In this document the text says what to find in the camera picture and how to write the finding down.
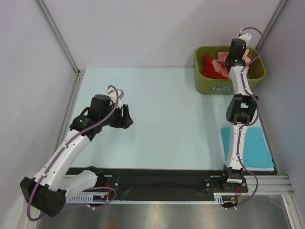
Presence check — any aluminium corner post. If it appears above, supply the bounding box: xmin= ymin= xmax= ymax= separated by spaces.
xmin=255 ymin=0 xmax=289 ymax=52
xmin=35 ymin=0 xmax=84 ymax=76

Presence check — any olive green plastic bin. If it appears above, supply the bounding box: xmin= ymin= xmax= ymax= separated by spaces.
xmin=194 ymin=45 xmax=266 ymax=96

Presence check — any white slotted cable duct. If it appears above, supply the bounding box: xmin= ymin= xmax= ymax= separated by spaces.
xmin=66 ymin=193 xmax=237 ymax=205

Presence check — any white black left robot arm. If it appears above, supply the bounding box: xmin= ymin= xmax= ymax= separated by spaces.
xmin=20 ymin=89 xmax=133 ymax=221

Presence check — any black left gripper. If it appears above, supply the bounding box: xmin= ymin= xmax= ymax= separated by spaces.
xmin=101 ymin=103 xmax=133 ymax=129

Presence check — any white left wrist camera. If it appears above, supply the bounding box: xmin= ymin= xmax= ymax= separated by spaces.
xmin=106 ymin=88 xmax=124 ymax=107

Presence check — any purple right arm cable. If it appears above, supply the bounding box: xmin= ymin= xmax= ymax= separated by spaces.
xmin=225 ymin=26 xmax=265 ymax=210

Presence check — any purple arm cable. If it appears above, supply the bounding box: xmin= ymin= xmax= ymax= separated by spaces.
xmin=225 ymin=26 xmax=265 ymax=210
xmin=25 ymin=85 xmax=123 ymax=221

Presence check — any red t shirt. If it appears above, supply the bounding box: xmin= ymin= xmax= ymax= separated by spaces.
xmin=201 ymin=55 xmax=229 ymax=80

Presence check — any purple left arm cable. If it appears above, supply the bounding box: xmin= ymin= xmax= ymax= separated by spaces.
xmin=25 ymin=85 xmax=123 ymax=221

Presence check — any right aluminium corner post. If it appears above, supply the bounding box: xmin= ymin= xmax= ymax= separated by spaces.
xmin=255 ymin=0 xmax=289 ymax=52

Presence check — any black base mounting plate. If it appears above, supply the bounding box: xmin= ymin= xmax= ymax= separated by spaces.
xmin=64 ymin=167 xmax=279 ymax=201

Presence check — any pink t shirt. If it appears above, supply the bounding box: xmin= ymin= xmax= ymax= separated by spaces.
xmin=212 ymin=49 xmax=251 ymax=80

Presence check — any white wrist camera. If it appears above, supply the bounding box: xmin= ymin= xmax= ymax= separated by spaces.
xmin=238 ymin=30 xmax=252 ymax=48
xmin=106 ymin=88 xmax=124 ymax=107

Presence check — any left aluminium corner post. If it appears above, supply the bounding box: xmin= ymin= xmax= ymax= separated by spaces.
xmin=35 ymin=0 xmax=84 ymax=76

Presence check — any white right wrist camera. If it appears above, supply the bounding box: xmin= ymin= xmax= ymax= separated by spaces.
xmin=238 ymin=30 xmax=252 ymax=48

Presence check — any aluminium front frame rail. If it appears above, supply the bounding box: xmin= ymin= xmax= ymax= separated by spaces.
xmin=64 ymin=175 xmax=293 ymax=194

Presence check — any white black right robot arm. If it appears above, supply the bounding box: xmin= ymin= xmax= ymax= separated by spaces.
xmin=220 ymin=38 xmax=258 ymax=192

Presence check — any folded blue t shirt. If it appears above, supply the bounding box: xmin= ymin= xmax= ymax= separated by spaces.
xmin=221 ymin=126 xmax=274 ymax=171

